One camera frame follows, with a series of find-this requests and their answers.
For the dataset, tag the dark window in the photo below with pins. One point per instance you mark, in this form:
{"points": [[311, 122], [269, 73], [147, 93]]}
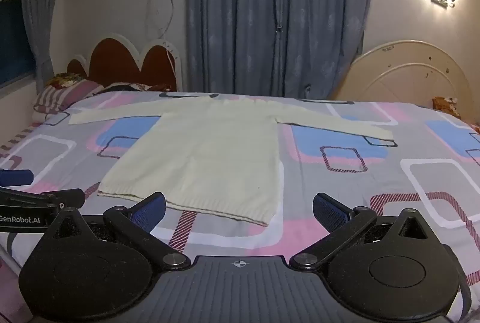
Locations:
{"points": [[15, 23]]}

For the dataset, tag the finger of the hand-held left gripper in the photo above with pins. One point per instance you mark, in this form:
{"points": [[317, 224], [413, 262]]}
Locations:
{"points": [[15, 177], [45, 198]]}

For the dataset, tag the blue grey side curtain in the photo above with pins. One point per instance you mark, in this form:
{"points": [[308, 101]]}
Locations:
{"points": [[39, 0]]}

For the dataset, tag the yellow red floral cushion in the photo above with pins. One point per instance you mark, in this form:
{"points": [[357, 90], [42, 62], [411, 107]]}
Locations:
{"points": [[65, 79]]}

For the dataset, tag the patterned pink grey bedsheet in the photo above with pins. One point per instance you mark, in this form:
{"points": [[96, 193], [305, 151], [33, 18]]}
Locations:
{"points": [[375, 173]]}

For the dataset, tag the dark floral pillow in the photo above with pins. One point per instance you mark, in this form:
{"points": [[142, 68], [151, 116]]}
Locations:
{"points": [[135, 87]]}

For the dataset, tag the orange floral cloth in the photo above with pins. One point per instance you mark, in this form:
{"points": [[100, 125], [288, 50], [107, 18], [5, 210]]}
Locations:
{"points": [[446, 104]]}

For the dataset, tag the striped pink pillow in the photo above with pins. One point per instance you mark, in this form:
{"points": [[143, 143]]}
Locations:
{"points": [[62, 96]]}

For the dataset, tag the cream round headboard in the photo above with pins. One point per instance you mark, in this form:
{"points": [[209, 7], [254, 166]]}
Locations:
{"points": [[408, 75]]}

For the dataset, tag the white knit sweater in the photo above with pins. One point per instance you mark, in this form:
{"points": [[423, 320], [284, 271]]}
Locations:
{"points": [[210, 150]]}

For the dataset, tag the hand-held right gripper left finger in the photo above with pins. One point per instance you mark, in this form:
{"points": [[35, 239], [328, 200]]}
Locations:
{"points": [[149, 213]]}

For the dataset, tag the red scalloped headboard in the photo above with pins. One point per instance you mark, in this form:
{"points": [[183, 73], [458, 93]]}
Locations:
{"points": [[123, 62]]}

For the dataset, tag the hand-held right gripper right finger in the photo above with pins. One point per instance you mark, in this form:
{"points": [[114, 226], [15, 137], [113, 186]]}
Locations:
{"points": [[327, 211]]}

